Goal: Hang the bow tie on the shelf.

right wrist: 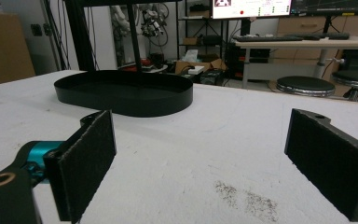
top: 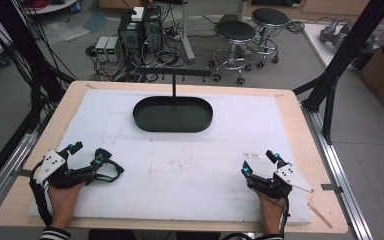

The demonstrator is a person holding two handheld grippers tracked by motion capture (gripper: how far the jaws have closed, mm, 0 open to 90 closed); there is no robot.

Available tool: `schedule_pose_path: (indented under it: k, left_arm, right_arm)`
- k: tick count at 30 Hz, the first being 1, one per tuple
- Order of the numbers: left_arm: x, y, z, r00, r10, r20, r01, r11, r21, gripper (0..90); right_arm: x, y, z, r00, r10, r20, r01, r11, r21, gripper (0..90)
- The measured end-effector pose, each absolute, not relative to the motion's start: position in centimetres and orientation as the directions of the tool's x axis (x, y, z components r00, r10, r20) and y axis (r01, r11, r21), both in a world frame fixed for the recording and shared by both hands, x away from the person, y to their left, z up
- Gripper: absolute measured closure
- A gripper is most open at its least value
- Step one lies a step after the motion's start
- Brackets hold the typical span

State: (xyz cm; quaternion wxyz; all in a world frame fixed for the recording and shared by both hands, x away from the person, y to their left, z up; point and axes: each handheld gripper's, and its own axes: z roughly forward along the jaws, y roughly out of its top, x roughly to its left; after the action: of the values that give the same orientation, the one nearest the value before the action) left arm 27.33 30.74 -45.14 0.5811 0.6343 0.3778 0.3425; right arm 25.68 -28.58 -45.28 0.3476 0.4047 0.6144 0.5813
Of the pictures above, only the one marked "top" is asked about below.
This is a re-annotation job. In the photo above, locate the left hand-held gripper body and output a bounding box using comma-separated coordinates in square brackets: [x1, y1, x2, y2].
[34, 149, 96, 190]

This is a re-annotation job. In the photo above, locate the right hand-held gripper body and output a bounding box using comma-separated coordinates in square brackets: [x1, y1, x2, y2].
[245, 162, 315, 200]

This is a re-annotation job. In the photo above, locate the person's left hand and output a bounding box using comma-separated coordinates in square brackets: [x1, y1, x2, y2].
[46, 181, 86, 231]

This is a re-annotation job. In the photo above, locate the person's right hand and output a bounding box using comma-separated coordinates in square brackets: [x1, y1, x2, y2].
[249, 185, 286, 236]

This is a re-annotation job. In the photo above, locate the thin wooden stick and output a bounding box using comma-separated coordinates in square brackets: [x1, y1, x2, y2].
[306, 202, 334, 230]

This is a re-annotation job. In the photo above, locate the white foam board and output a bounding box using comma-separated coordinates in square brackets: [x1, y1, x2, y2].
[28, 88, 314, 225]

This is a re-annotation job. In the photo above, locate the black stand with oval tray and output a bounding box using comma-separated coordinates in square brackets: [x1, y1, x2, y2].
[132, 66, 214, 134]

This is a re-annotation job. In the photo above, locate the grey power supply unit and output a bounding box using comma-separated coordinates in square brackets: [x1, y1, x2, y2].
[94, 35, 110, 63]
[105, 36, 123, 64]

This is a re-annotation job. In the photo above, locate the clear plastic sheet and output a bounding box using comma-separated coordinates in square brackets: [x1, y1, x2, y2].
[42, 11, 110, 44]

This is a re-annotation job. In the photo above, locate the white side table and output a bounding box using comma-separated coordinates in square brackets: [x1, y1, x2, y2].
[302, 22, 384, 72]

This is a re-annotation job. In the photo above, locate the black computer tower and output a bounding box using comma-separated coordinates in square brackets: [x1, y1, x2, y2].
[142, 5, 165, 55]
[117, 11, 145, 65]

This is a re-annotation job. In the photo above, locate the black round stool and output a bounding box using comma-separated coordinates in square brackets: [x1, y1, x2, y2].
[208, 19, 258, 86]
[246, 7, 291, 69]

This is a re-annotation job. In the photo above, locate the round white table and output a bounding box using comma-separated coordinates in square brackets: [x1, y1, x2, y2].
[21, 0, 80, 16]

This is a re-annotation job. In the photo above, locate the grey machine part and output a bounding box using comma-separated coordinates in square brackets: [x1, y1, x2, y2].
[319, 18, 384, 52]

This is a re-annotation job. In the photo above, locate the grey metal table leg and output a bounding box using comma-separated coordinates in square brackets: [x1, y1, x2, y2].
[179, 0, 197, 65]

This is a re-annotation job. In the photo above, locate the small white box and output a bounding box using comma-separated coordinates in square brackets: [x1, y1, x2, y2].
[130, 6, 146, 23]

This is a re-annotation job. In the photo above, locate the black sleeved gripper cable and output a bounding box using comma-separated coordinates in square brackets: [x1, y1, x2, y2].
[28, 161, 55, 228]

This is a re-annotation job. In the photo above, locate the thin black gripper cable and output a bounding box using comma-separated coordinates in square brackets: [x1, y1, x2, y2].
[221, 194, 291, 240]

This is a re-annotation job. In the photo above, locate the aluminium rail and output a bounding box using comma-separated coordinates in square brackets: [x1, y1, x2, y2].
[0, 128, 41, 223]
[300, 102, 375, 240]

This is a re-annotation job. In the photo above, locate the black metal frame with cables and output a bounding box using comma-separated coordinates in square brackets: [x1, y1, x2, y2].
[0, 0, 78, 198]

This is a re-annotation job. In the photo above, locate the electronics rack with cables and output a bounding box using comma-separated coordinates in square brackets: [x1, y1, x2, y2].
[85, 13, 215, 83]

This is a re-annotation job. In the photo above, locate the black metal frame post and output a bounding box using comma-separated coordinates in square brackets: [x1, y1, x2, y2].
[292, 0, 384, 146]

